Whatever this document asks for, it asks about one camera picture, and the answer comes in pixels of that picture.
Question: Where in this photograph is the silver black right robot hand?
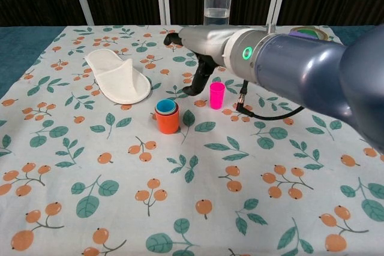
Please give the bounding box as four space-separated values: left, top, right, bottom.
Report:
163 25 241 97

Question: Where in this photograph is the pink plastic cup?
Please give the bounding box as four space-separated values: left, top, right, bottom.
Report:
209 82 226 110

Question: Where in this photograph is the yellow plastic cup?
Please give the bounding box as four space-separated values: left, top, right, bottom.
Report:
155 100 179 116

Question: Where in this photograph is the light blue plastic cup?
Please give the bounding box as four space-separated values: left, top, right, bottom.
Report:
155 99 177 115

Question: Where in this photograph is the orange plastic cup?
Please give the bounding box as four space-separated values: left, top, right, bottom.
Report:
154 104 180 134

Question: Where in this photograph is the white disposable slipper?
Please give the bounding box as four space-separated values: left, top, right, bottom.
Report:
84 48 152 104

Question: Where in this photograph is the yellowish tape roll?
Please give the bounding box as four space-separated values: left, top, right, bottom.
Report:
289 26 331 43

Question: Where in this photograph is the floral printed tablecloth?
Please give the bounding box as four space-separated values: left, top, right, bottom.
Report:
0 25 384 256

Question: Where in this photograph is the teal table cover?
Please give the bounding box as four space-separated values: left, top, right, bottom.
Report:
0 25 384 98

